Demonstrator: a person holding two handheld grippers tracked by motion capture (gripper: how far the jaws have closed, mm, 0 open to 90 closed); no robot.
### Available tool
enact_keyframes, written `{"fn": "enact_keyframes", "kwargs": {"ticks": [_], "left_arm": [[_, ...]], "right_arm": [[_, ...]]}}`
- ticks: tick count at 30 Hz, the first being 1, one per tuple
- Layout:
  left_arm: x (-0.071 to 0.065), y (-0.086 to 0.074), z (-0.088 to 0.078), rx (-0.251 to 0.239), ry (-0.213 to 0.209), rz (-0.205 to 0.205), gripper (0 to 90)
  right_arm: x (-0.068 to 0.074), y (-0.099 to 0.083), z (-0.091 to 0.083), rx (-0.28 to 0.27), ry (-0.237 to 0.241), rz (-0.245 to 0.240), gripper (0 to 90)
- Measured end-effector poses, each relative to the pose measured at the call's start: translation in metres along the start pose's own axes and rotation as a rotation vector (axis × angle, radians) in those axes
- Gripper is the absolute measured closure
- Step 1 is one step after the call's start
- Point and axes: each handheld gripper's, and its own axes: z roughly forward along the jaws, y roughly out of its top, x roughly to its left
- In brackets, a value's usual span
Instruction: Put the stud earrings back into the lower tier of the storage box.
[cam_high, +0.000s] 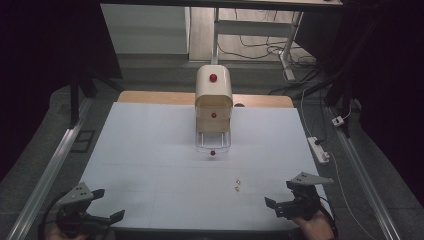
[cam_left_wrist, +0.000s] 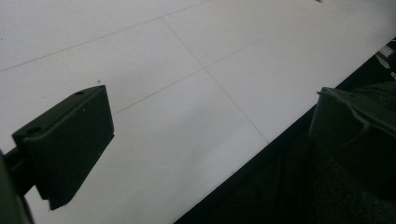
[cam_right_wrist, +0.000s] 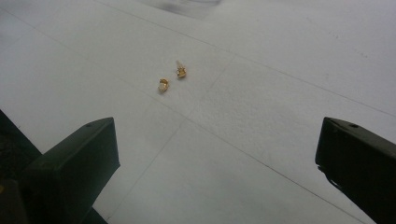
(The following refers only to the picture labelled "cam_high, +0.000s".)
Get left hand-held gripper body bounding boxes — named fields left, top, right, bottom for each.
left=54, top=182, right=112, bottom=236

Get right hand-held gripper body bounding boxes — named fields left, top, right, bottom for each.
left=285, top=171, right=335, bottom=221

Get clear drawer with red knob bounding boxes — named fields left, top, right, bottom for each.
left=194, top=130, right=232, bottom=157

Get beige machine with red buttons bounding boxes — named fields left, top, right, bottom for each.
left=194, top=64, right=234, bottom=149

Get person's right hand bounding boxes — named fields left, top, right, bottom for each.
left=292, top=209, right=335, bottom=240

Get person's left hand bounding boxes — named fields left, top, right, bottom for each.
left=44, top=222, right=90, bottom=240

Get white power strip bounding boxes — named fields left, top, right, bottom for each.
left=306, top=136, right=331, bottom=165

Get white table mat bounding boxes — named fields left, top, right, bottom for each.
left=80, top=101, right=331, bottom=231

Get black metal stand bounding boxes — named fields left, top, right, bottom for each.
left=68, top=64, right=124, bottom=129
left=301, top=49, right=359, bottom=139

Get desk with metal legs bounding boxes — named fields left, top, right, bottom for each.
left=209, top=0, right=344, bottom=83

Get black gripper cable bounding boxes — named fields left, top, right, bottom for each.
left=37, top=194, right=68, bottom=240
left=318, top=195, right=339, bottom=239

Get aluminium rail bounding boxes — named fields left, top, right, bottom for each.
left=5, top=98, right=94, bottom=240
left=328, top=106, right=403, bottom=240

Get white cable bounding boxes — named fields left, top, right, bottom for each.
left=326, top=151, right=371, bottom=240

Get black floor cables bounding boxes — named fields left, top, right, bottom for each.
left=218, top=8, right=321, bottom=96

